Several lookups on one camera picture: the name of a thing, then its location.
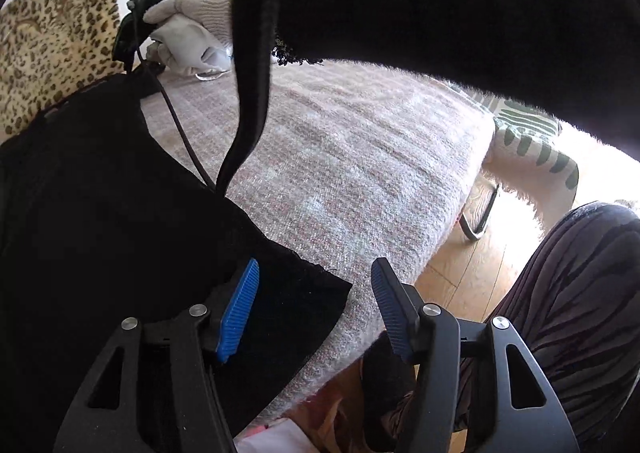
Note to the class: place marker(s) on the green striped white cover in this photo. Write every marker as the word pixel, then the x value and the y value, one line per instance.
pixel 530 138

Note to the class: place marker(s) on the dark striped trouser leg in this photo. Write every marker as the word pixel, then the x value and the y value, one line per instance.
pixel 576 307

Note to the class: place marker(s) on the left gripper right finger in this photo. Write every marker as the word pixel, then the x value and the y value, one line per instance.
pixel 514 406

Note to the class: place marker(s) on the leopard print cushion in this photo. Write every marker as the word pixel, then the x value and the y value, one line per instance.
pixel 51 49

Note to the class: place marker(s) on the pink checked bed blanket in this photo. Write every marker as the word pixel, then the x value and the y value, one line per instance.
pixel 358 162

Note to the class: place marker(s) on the pink white paper item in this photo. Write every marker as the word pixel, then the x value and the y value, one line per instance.
pixel 284 436

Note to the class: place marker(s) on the black velvet garment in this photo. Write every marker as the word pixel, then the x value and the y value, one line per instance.
pixel 98 222

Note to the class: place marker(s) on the metal chair leg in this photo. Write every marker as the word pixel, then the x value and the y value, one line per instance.
pixel 475 233

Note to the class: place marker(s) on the white gloved right hand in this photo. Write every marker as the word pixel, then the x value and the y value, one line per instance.
pixel 191 36

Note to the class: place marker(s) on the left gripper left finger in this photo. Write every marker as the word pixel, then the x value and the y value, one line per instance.
pixel 103 416

